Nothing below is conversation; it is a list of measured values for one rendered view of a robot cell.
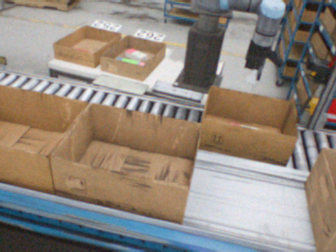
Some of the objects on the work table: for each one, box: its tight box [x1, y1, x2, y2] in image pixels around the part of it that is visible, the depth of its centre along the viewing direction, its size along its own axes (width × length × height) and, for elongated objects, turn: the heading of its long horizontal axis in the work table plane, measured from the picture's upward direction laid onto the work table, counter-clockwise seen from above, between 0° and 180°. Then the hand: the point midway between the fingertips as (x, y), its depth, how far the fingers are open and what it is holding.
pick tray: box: [52, 25, 121, 68], centre depth 208 cm, size 28×38×10 cm
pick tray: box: [100, 35, 167, 82], centre depth 201 cm, size 28×38×10 cm
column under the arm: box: [173, 21, 226, 94], centre depth 183 cm, size 26×26×33 cm
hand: (256, 82), depth 147 cm, fingers open, 10 cm apart
